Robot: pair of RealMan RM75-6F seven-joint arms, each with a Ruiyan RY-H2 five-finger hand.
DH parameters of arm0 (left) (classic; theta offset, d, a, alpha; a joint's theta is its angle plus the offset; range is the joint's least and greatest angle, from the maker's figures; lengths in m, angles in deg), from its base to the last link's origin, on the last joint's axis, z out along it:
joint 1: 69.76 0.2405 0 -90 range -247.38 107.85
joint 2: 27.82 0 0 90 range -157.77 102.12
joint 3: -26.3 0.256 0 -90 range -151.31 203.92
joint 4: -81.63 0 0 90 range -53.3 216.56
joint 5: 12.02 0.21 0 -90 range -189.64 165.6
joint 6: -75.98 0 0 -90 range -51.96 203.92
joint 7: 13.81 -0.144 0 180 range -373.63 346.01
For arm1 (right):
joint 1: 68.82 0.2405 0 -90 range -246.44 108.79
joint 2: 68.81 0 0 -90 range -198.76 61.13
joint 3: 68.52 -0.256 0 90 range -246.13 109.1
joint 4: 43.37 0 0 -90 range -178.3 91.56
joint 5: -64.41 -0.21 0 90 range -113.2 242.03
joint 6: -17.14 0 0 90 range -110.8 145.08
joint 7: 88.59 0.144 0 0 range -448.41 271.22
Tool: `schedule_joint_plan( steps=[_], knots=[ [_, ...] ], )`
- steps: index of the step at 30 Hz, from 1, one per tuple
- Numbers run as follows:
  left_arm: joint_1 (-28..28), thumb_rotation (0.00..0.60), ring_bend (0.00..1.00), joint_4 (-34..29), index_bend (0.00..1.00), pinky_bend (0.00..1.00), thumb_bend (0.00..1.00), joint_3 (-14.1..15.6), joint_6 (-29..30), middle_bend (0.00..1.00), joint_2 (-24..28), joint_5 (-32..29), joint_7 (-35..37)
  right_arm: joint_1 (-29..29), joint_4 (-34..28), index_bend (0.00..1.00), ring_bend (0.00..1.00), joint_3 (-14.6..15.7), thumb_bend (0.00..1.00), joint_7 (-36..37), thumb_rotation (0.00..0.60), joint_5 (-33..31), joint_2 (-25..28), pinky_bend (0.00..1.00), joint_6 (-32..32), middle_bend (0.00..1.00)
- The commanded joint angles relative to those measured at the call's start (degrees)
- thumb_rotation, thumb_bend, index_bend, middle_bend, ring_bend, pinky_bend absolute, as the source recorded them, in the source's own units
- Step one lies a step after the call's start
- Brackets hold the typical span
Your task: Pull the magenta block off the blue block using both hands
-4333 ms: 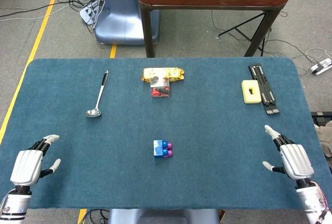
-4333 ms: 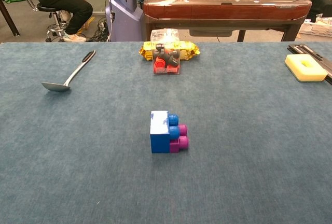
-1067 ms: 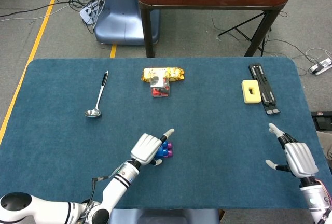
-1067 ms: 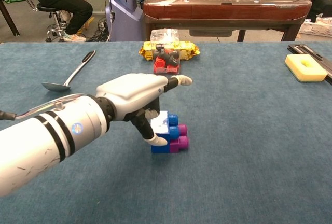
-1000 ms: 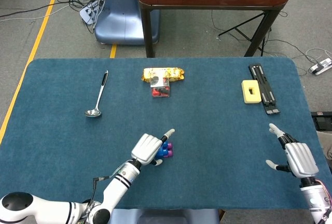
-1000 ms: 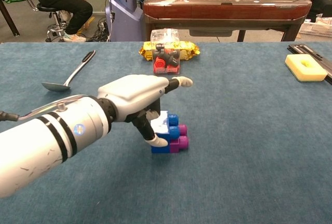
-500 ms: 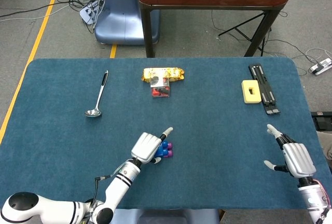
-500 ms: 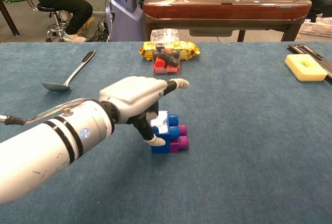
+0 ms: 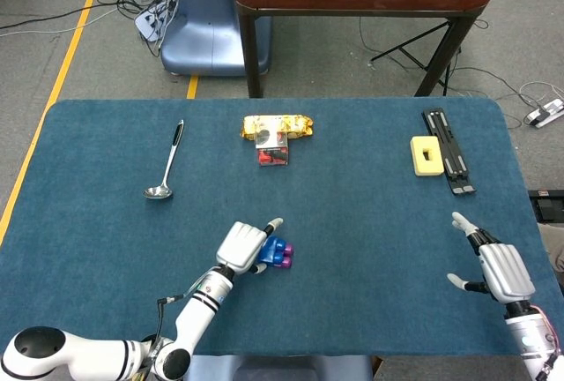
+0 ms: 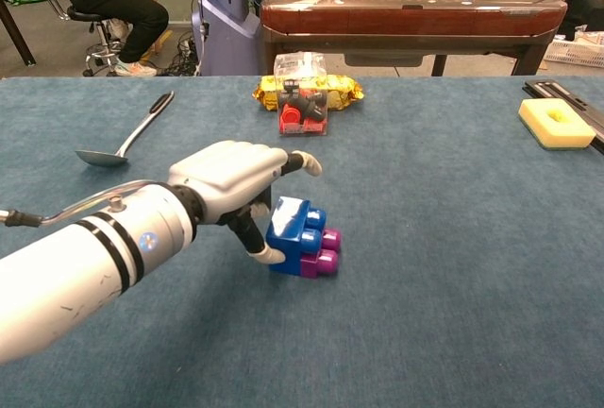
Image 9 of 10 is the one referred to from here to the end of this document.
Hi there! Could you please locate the clear box red black toy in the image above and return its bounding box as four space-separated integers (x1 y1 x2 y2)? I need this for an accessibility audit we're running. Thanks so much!
254 116 292 167

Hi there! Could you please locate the blue-grey machine base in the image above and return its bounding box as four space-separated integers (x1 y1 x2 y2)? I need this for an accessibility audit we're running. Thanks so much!
160 0 272 78

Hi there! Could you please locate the yellow sponge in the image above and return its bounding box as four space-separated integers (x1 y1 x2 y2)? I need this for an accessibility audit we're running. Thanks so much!
409 135 444 177

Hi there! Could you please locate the blue-grey robot torso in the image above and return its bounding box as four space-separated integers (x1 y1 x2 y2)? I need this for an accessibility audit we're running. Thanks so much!
187 354 375 381

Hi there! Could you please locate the white power strip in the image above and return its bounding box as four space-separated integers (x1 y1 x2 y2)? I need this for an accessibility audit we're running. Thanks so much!
134 4 175 43
523 98 564 129

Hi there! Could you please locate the metal ladle black handle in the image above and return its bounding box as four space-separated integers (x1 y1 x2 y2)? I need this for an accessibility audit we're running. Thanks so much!
142 119 185 200

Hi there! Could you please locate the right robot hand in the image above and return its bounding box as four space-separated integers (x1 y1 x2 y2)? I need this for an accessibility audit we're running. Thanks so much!
446 211 537 303

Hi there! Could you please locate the blue building block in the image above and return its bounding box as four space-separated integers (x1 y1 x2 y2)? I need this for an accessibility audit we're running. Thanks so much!
257 235 287 267

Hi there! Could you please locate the gold foil snack package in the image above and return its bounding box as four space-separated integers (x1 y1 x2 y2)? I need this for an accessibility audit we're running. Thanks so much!
240 114 315 140

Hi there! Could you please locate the blue felt table cover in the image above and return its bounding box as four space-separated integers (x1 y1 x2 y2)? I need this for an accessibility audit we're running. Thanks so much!
0 98 564 358

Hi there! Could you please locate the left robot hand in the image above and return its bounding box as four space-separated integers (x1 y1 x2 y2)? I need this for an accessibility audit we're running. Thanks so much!
214 216 284 276

